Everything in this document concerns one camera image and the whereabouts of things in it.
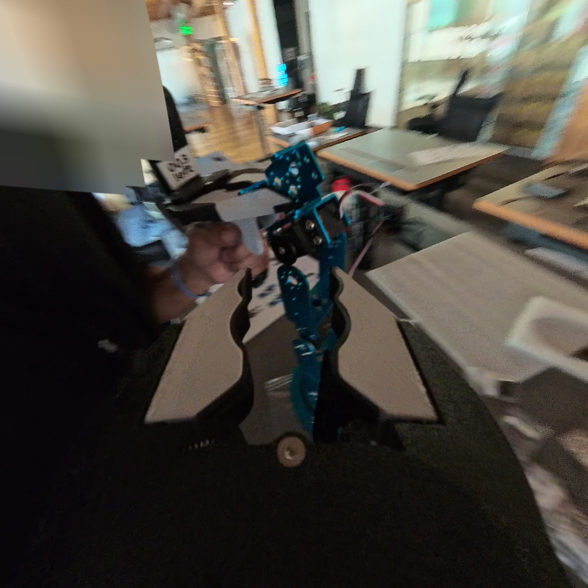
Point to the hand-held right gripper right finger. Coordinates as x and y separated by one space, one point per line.
386 367

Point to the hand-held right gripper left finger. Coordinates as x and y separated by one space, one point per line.
202 367

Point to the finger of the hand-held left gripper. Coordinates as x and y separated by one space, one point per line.
248 204

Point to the dark grey desk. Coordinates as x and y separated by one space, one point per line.
264 349

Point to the cluttered background desk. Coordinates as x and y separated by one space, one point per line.
312 128

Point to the grey desk with orange edge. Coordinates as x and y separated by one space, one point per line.
390 151

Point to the neighbouring grey desk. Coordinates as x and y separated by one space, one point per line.
528 202

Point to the person's left hand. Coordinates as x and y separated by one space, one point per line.
216 252

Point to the printed assembly manual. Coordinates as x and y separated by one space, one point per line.
266 317

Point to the blue wristband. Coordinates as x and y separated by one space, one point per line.
183 285

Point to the red bag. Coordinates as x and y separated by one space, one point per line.
341 184

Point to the white foam sheet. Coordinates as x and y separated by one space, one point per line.
459 285

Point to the black cylindrical bottle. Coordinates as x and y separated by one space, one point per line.
367 234

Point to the white foam piece with hole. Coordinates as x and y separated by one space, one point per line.
528 335

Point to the loose printed sheet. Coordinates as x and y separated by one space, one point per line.
441 156

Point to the group of small parts bags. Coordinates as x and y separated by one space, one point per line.
551 482

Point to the black mesh office chair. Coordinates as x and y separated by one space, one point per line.
468 115

